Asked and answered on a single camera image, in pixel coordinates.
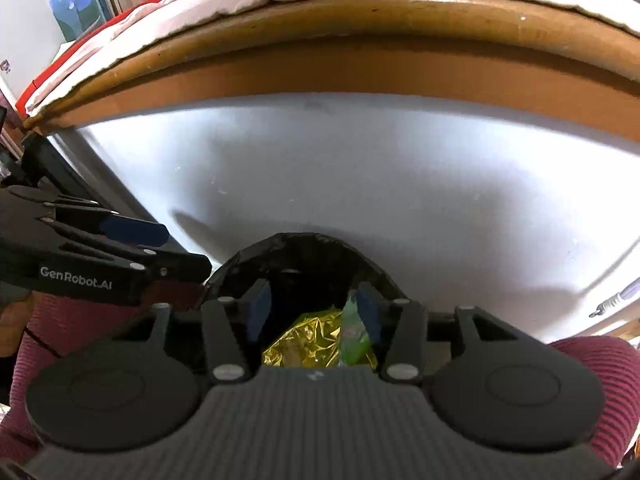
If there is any gold foil wrapper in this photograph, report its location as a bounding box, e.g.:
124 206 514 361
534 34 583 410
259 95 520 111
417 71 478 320
262 308 347 370

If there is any red pink cloth pouch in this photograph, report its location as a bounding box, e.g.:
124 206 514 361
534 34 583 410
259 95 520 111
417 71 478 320
16 0 178 119

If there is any left hand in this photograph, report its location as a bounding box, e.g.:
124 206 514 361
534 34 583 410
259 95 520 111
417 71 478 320
0 292 35 358

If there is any green white wrapper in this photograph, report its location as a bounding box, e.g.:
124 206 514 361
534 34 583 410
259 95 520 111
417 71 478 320
338 290 378 368

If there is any black trash bin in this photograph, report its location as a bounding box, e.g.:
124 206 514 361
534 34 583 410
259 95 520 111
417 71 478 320
199 231 409 361

